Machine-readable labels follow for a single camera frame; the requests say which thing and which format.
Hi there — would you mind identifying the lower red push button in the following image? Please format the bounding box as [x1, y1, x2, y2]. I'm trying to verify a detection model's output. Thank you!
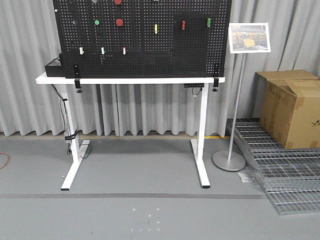
[116, 18, 124, 27]

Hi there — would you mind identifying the red push button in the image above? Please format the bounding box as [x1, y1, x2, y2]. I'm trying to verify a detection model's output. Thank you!
[114, 0, 123, 5]
[116, 18, 124, 27]

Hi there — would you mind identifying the upper red push button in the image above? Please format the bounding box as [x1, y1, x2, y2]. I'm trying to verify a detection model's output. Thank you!
[114, 0, 123, 5]

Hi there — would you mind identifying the desk height control panel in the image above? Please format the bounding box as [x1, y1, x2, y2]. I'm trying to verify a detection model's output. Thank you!
[184, 83, 205, 88]

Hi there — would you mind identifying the right black board clamp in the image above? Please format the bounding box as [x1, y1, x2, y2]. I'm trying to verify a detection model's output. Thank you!
[212, 63, 220, 92]

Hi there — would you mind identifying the black board clamp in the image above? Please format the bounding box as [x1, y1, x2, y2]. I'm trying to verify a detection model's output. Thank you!
[212, 63, 220, 92]
[73, 63, 83, 94]

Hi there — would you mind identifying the white standing desk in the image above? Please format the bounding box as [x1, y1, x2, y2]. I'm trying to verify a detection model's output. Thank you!
[35, 73, 226, 189]

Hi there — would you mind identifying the black perforated pegboard panel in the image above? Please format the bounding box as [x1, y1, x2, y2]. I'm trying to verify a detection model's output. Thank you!
[53, 0, 232, 79]

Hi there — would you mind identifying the left black board clamp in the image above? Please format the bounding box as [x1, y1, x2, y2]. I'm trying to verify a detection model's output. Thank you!
[73, 63, 83, 94]

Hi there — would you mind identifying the black box on desk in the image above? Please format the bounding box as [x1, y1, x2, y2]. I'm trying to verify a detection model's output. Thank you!
[44, 53, 66, 77]

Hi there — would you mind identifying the metal sign stand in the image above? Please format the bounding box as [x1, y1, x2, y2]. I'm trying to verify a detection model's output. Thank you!
[212, 22, 272, 172]

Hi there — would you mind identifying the brown cardboard box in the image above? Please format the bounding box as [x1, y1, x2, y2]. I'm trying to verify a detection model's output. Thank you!
[256, 69, 320, 149]

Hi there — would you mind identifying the metal floor grating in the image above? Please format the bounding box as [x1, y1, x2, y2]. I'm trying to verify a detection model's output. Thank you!
[227, 118, 320, 215]

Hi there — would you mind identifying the black desk cable bundle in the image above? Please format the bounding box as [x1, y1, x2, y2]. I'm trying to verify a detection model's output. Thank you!
[51, 83, 93, 159]

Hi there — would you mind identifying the yellow toggle switch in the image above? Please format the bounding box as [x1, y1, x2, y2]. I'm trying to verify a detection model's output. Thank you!
[154, 24, 158, 35]

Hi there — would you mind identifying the red toggle switch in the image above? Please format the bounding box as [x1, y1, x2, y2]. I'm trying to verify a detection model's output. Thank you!
[181, 20, 186, 31]

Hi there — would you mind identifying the white yellow rocker switch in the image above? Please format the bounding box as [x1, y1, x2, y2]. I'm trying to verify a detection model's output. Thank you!
[79, 47, 84, 55]

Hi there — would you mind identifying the green toggle switch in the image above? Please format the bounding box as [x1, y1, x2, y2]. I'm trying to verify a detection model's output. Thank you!
[206, 17, 212, 28]

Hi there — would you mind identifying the orange floor cable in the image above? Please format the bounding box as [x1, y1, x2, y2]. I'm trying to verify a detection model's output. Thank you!
[0, 151, 11, 171]

